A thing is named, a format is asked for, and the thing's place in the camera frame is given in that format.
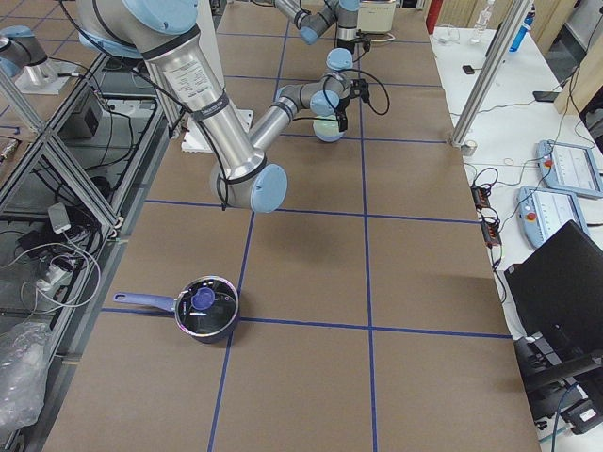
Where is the orange black usb hub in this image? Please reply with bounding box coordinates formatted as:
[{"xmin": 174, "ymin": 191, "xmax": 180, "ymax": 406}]
[{"xmin": 471, "ymin": 186, "xmax": 502, "ymax": 249}]

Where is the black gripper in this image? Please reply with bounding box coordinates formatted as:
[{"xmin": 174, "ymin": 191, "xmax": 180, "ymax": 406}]
[
  {"xmin": 335, "ymin": 39, "xmax": 361, "ymax": 53},
  {"xmin": 335, "ymin": 97, "xmax": 350, "ymax": 132}
]

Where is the aluminium frame post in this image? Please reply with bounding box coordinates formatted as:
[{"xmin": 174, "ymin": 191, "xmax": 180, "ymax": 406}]
[{"xmin": 449, "ymin": 0, "xmax": 532, "ymax": 157}]

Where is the green bowl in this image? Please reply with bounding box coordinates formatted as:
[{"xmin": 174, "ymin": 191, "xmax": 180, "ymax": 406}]
[{"xmin": 313, "ymin": 118, "xmax": 340, "ymax": 132}]

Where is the blue teach pendant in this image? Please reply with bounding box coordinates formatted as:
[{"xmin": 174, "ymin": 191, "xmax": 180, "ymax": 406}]
[
  {"xmin": 536, "ymin": 140, "xmax": 602, "ymax": 199},
  {"xmin": 517, "ymin": 186, "xmax": 589, "ymax": 249}
]

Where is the clear plastic bag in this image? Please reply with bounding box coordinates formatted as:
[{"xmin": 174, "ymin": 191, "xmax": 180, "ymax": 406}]
[{"xmin": 1, "ymin": 321, "xmax": 52, "ymax": 436}]

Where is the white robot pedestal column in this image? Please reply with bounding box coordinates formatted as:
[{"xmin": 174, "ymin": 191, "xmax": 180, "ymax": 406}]
[{"xmin": 181, "ymin": 0, "xmax": 225, "ymax": 153}]

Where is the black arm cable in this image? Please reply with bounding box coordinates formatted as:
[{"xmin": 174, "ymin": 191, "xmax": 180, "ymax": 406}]
[{"xmin": 291, "ymin": 68, "xmax": 391, "ymax": 124}]

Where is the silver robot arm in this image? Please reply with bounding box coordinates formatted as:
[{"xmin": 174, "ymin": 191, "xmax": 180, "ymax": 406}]
[
  {"xmin": 77, "ymin": 1, "xmax": 359, "ymax": 213},
  {"xmin": 252, "ymin": 0, "xmax": 360, "ymax": 53}
]

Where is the blue water bottle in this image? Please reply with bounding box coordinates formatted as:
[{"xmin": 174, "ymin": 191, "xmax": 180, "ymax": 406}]
[{"xmin": 509, "ymin": 3, "xmax": 536, "ymax": 53}]

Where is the black laptop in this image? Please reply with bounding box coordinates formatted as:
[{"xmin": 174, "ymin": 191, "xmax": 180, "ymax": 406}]
[{"xmin": 504, "ymin": 220, "xmax": 602, "ymax": 352}]

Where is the white chrome toaster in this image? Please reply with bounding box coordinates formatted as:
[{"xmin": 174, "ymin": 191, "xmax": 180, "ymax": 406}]
[{"xmin": 357, "ymin": 0, "xmax": 397, "ymax": 34}]

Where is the near blue teach pendant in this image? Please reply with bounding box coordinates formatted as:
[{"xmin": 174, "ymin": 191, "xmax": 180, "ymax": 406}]
[{"xmin": 517, "ymin": 186, "xmax": 589, "ymax": 249}]

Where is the blue bowl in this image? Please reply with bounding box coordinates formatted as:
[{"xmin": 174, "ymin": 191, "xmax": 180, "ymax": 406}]
[{"xmin": 314, "ymin": 129, "xmax": 345, "ymax": 143}]

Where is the far blue teach pendant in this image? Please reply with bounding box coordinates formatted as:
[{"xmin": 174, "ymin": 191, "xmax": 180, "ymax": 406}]
[{"xmin": 536, "ymin": 140, "xmax": 602, "ymax": 199}]

